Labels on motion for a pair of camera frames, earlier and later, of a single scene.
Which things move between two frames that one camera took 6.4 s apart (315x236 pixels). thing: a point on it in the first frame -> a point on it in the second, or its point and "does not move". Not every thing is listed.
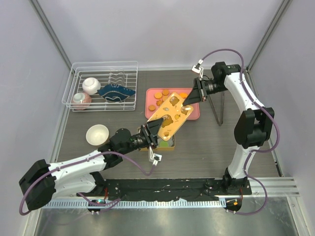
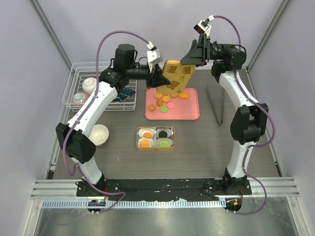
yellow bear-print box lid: [173, 112] -> [178, 74]
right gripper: [199, 93] -> [199, 53]
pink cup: [81, 98] does not move
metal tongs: [212, 105] does not move
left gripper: [150, 131] -> [156, 78]
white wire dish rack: [102, 86] does not move
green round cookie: [163, 144] does not move
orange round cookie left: [152, 107] does not move
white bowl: [97, 135] does not move
